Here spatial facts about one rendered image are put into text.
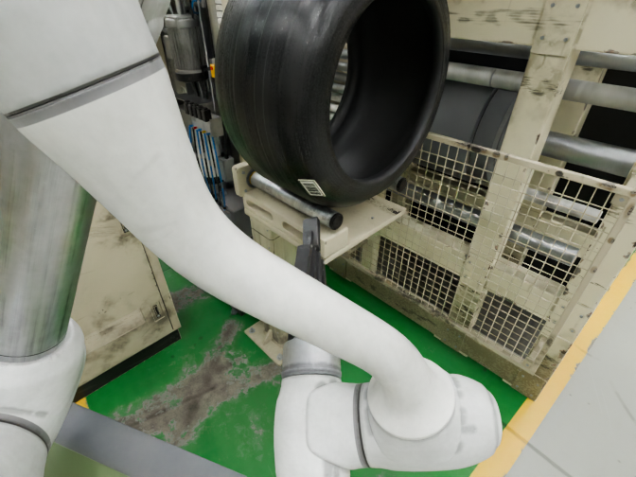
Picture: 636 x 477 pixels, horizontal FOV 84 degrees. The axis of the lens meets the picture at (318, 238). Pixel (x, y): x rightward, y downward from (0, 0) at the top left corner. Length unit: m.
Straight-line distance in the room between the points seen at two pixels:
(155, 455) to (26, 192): 0.56
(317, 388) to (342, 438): 0.07
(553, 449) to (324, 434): 1.32
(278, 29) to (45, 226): 0.46
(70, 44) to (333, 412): 0.44
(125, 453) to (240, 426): 0.75
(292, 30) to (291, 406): 0.58
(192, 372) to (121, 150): 1.54
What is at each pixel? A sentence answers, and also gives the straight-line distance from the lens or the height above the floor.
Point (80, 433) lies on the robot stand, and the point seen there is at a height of 0.65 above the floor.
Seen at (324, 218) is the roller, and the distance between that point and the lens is 0.88.
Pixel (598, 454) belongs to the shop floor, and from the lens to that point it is 1.81.
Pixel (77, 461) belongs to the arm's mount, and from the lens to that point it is 0.85.
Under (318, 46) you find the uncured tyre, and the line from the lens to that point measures 0.68.
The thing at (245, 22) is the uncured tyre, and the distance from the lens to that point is 0.78.
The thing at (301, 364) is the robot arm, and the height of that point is 0.94.
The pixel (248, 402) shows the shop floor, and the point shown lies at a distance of 1.61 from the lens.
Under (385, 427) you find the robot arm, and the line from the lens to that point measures 0.46.
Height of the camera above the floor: 1.38
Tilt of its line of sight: 36 degrees down
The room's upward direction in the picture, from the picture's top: straight up
